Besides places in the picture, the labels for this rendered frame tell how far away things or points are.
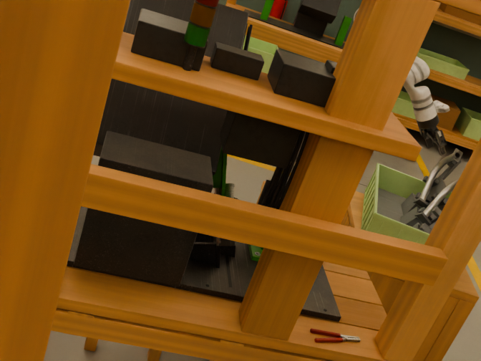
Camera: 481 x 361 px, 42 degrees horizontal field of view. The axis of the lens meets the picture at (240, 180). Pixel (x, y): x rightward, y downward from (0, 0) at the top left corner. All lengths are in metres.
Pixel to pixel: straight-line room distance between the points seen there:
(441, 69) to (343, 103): 5.73
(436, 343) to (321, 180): 1.47
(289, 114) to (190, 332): 0.68
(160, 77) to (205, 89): 0.10
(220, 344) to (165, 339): 0.15
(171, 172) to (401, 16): 0.68
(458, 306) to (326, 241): 1.28
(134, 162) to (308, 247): 0.49
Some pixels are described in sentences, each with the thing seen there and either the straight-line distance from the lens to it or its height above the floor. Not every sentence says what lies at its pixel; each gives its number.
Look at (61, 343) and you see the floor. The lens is 2.87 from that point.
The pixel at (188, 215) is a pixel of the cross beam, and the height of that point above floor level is 1.23.
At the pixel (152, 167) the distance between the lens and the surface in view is 1.61.
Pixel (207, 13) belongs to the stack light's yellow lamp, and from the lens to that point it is 1.37.
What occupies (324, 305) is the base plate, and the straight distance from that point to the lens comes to 1.97.
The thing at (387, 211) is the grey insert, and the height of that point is 0.85.
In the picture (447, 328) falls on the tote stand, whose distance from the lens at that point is 2.81.
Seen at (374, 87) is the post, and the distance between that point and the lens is 1.46.
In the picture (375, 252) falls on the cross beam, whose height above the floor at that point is 1.25.
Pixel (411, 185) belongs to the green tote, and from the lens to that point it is 3.17.
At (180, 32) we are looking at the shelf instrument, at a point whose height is 1.61.
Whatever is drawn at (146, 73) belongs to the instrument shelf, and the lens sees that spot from 1.34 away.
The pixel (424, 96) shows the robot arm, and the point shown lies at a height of 1.50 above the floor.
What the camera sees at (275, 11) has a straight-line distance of 7.24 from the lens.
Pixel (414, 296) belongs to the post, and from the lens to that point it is 1.81.
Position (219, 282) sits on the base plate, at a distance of 1.87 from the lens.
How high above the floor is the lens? 1.94
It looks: 24 degrees down
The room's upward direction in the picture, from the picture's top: 20 degrees clockwise
